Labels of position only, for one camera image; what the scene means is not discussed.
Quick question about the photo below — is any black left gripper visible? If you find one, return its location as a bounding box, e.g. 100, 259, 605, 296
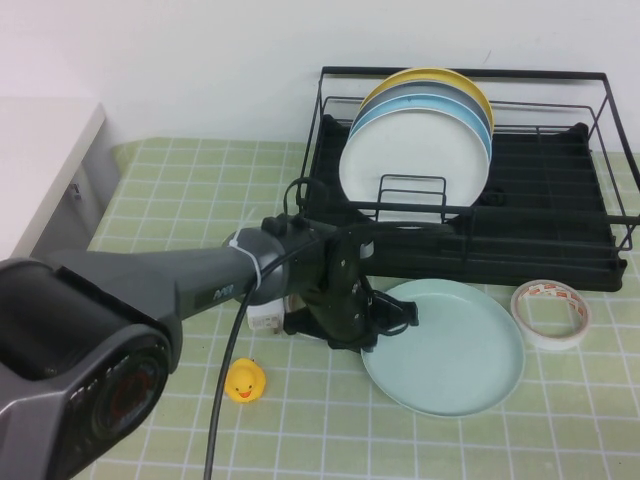
285, 227, 420, 356

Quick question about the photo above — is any mint green plate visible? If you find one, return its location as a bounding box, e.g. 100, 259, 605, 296
360, 279, 526, 419

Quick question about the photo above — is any white plate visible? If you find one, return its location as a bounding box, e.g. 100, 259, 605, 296
338, 110, 491, 231

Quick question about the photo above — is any light blue plate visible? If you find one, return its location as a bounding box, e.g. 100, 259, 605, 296
348, 92, 495, 166

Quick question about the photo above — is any grey plate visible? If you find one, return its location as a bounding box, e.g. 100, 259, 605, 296
355, 79, 494, 140

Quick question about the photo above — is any yellow plate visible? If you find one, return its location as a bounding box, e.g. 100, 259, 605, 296
359, 67, 497, 137

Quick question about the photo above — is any white power adapter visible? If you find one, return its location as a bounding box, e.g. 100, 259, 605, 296
246, 298, 287, 335

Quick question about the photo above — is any green checked tablecloth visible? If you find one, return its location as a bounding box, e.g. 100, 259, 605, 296
64, 137, 640, 480

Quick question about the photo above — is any yellow rubber duck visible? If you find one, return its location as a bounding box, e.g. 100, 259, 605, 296
223, 357, 266, 403

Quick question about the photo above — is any white side table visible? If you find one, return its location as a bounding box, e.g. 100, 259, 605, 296
0, 97, 124, 261

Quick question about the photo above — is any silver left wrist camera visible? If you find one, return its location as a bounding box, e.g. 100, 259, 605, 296
344, 227, 377, 261

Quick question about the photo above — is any white cable tie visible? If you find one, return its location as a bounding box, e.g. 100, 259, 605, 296
233, 209, 266, 292

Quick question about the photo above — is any black wire dish rack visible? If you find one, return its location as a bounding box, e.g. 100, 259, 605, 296
297, 66, 640, 266

